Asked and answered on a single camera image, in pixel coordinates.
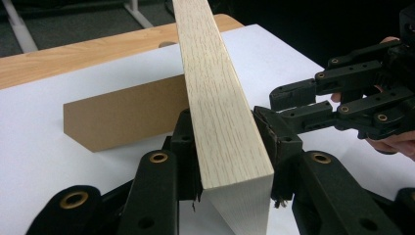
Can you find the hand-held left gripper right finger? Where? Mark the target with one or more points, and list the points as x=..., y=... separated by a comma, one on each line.
x=319, y=189

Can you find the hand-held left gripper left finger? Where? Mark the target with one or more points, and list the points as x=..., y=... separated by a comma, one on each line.
x=153, y=196

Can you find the wooden picture frame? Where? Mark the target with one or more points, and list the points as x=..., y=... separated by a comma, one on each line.
x=221, y=114

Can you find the white table mat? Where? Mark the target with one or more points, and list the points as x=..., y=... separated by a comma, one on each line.
x=42, y=169

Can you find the white metal desk frame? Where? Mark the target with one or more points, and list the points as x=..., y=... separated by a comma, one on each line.
x=19, y=29

